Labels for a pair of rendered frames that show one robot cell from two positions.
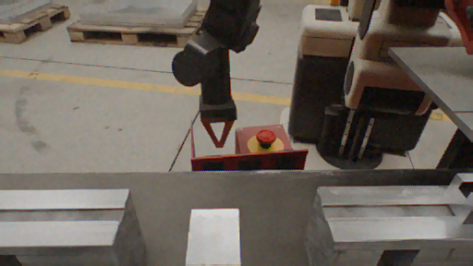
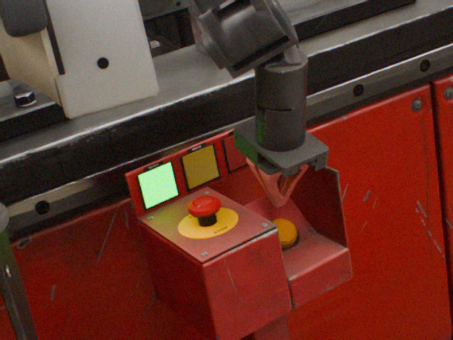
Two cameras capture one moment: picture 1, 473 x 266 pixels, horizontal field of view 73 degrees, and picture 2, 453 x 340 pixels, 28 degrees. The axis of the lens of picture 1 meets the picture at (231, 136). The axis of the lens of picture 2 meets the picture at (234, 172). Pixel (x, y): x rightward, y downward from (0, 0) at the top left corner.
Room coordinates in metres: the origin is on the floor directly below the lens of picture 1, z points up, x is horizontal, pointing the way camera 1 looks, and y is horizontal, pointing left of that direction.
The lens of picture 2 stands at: (1.38, -0.38, 1.27)
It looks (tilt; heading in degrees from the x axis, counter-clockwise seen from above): 25 degrees down; 158
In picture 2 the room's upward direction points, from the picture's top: 11 degrees counter-clockwise
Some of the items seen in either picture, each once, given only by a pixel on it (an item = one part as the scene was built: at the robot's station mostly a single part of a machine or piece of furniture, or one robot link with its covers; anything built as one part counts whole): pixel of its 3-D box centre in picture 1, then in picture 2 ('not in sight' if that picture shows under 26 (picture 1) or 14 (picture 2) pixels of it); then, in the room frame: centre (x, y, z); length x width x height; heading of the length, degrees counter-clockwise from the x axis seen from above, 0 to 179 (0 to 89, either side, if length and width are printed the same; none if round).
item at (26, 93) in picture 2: not in sight; (24, 98); (0.24, -0.19, 0.91); 0.03 x 0.03 x 0.02
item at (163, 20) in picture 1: (141, 9); not in sight; (3.28, 0.89, 0.20); 1.01 x 0.63 x 0.12; 82
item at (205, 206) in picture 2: (265, 140); (206, 214); (0.49, -0.07, 0.79); 0.04 x 0.04 x 0.04
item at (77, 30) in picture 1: (144, 23); not in sight; (3.27, 0.89, 0.07); 1.20 x 0.81 x 0.14; 82
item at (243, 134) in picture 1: (242, 162); (240, 227); (0.48, -0.02, 0.75); 0.20 x 0.16 x 0.18; 97
